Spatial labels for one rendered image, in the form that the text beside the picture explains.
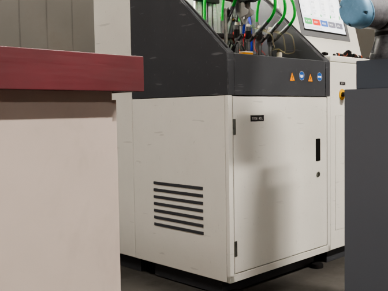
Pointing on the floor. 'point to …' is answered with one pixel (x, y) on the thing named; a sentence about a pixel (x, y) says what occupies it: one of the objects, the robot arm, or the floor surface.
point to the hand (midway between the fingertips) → (242, 21)
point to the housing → (122, 103)
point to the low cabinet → (60, 168)
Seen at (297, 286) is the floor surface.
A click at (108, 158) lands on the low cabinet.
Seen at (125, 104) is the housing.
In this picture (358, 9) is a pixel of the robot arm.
